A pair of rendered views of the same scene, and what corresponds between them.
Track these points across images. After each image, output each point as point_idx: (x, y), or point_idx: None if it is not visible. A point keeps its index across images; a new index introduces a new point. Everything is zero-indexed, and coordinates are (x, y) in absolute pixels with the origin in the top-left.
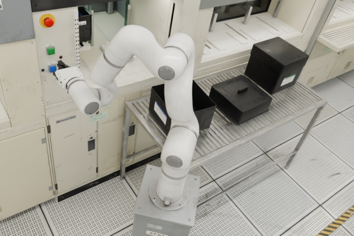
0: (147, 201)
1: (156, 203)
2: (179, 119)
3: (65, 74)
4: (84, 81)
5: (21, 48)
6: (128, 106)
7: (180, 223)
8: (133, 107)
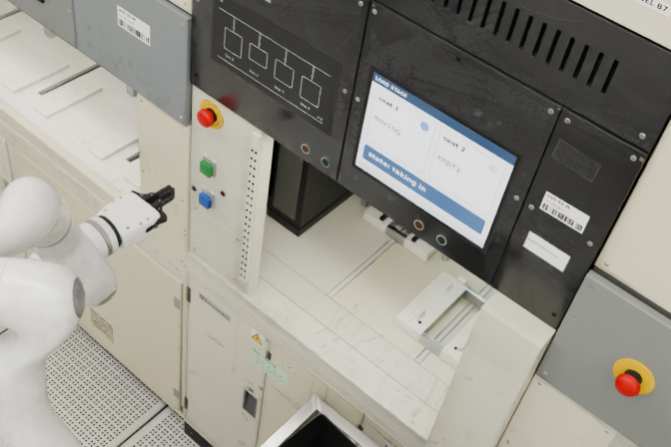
0: None
1: None
2: None
3: (122, 206)
4: (100, 236)
5: (168, 126)
6: (303, 406)
7: None
8: (301, 417)
